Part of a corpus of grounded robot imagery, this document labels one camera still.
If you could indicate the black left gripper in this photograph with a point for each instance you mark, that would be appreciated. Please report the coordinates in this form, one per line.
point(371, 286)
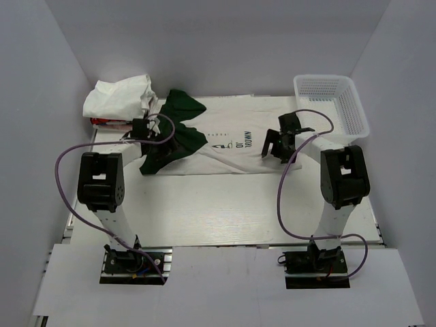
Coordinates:
point(169, 148)

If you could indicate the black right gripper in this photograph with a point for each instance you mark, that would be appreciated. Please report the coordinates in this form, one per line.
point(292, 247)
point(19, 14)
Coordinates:
point(274, 137)

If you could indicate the white and green t-shirt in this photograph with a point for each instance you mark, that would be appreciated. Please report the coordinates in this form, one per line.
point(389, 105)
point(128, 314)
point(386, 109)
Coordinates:
point(223, 135)

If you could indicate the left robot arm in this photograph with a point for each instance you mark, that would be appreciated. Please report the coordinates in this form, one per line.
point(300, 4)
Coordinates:
point(101, 182)

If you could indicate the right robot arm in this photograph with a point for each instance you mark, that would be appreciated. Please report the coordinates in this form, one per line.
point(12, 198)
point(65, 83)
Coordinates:
point(344, 179)

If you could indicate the crumpled white t-shirt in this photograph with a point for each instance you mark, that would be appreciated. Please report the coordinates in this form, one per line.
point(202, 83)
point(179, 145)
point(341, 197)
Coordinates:
point(124, 100)

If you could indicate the white plastic basket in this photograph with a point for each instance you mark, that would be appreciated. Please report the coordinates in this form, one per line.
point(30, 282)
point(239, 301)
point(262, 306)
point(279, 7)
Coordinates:
point(336, 97)

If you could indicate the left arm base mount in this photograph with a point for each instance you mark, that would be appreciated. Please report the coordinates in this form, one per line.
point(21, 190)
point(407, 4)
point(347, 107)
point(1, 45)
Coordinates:
point(130, 268)

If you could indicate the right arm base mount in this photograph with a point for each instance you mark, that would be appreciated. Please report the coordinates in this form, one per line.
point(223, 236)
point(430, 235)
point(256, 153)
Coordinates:
point(315, 269)

